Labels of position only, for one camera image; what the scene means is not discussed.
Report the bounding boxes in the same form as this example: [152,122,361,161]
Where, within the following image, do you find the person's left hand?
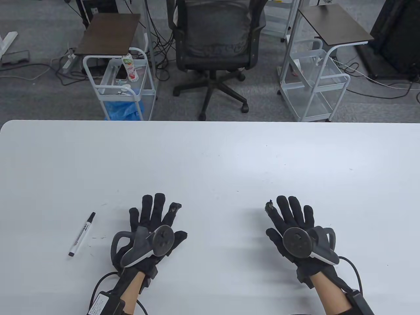
[129,193,189,290]

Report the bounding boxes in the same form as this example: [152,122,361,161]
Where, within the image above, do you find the person's right hand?
[265,195,332,284]

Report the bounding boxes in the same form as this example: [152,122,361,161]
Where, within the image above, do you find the white marker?
[68,218,92,257]

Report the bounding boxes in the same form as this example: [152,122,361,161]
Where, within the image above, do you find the person's left forearm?
[120,272,147,315]

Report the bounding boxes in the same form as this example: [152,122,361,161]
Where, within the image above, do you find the person's right forearm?
[309,272,354,315]

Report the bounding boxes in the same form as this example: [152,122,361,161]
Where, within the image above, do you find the grey handheld controller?
[282,226,340,265]
[111,225,175,271]

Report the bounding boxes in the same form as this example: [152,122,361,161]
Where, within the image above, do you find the black box with white label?
[88,291,126,315]

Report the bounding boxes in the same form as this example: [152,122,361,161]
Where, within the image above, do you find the blue plastic bag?
[103,100,145,121]

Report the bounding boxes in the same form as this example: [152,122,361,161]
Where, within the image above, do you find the black wrist box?
[345,289,374,315]

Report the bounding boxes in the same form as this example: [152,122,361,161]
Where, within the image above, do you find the white power strip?
[62,49,77,73]

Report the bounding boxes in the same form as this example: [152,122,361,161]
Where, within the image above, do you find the brown top side table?
[298,3,375,46]
[74,13,142,57]

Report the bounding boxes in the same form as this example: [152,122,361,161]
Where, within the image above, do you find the black mesh office chair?
[166,0,267,121]

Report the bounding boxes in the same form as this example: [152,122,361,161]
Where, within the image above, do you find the black cabinet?
[356,0,420,81]

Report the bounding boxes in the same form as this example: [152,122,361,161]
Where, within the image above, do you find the black computer tower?
[75,0,119,28]

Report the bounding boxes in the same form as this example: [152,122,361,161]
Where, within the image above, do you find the white desk foot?
[0,31,18,61]

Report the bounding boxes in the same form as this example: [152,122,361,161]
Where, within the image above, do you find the black glove cable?
[338,256,363,292]
[88,271,149,315]

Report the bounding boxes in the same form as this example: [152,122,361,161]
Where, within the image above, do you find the black floor cable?
[345,80,415,99]

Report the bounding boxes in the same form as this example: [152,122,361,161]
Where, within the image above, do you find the white floor cable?
[334,59,420,90]

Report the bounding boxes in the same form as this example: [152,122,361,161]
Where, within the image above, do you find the tangle of black cables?
[141,13,179,82]

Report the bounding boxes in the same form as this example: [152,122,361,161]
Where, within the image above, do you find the white metal post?
[142,0,157,99]
[277,0,302,77]

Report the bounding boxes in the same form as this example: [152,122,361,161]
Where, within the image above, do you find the grey floor cable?
[0,62,87,86]

